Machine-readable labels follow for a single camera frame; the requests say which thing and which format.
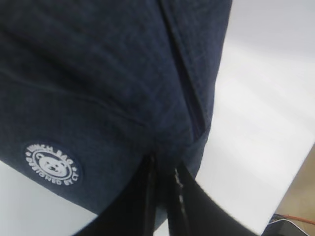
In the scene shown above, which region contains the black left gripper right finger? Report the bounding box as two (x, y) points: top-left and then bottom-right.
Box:
(167, 163), (255, 236)

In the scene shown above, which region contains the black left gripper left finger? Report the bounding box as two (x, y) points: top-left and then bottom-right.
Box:
(78, 155), (157, 236)

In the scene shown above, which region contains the navy blue lunch bag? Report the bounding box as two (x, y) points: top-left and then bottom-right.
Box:
(0, 0), (232, 214)

